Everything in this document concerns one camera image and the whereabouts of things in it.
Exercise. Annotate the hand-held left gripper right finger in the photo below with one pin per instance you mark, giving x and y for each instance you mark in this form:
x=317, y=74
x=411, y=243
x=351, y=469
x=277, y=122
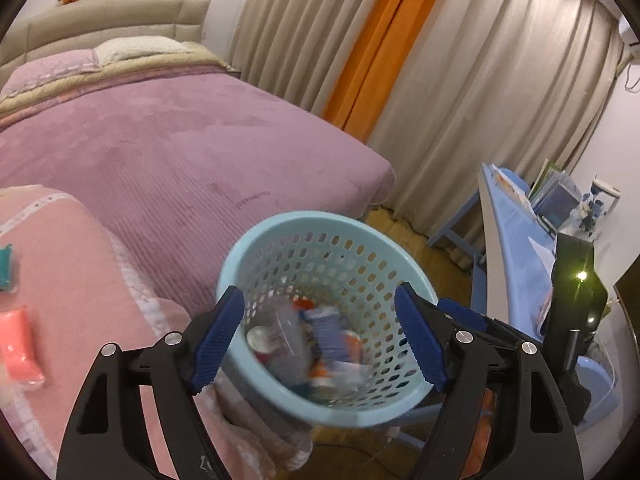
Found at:
x=420, y=340

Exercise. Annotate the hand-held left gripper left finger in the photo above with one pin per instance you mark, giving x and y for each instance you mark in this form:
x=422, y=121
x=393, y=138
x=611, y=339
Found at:
x=220, y=340

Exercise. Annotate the red and white cup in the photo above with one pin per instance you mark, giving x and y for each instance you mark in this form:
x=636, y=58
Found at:
x=264, y=342

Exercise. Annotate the orange plastic bag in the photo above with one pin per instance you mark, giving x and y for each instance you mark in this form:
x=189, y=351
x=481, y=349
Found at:
x=303, y=304

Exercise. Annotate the white box with dark print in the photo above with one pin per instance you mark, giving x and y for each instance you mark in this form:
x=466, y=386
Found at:
x=325, y=332

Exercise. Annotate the light blue plastic basket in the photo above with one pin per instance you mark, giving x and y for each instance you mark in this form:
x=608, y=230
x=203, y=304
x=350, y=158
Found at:
x=310, y=230

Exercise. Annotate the blue desk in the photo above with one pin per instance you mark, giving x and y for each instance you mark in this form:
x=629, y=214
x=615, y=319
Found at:
x=515, y=260

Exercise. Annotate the white jar with blue flowers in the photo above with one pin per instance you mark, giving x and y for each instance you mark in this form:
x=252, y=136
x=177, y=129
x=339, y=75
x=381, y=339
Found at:
x=597, y=205

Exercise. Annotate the stack of books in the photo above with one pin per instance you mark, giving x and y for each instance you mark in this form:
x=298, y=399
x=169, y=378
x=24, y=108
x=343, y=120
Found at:
x=555, y=200

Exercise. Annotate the printed paper sheet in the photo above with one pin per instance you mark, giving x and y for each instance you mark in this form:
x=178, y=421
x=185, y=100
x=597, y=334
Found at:
x=507, y=185

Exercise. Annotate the pink blanket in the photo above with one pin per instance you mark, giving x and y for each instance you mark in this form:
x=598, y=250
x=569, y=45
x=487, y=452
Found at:
x=75, y=260

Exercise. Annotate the bed with purple cover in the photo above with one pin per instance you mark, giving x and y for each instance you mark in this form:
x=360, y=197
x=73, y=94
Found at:
x=175, y=150

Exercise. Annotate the pink packet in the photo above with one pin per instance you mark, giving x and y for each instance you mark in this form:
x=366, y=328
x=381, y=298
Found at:
x=17, y=347

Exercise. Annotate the teal packet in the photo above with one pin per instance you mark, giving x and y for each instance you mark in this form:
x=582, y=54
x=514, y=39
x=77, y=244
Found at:
x=6, y=267

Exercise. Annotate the beige curtain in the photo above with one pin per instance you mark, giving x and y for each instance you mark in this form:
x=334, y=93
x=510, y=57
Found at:
x=500, y=85
x=300, y=30

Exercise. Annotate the white air conditioner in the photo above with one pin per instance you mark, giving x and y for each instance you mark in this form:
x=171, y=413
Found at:
x=630, y=32

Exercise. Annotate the beige folded quilt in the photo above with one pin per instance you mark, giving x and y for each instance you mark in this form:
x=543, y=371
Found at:
x=200, y=58

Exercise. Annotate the orange curtain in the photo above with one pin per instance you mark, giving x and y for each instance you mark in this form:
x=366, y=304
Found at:
x=380, y=55

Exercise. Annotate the white dotted pillow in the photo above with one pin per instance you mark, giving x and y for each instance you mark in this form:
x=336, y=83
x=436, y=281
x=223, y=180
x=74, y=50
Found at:
x=140, y=49

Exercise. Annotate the purple pillow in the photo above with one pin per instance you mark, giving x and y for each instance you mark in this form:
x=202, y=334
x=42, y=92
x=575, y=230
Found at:
x=50, y=67

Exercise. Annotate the beige padded headboard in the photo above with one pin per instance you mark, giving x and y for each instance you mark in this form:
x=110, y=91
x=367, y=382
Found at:
x=125, y=15

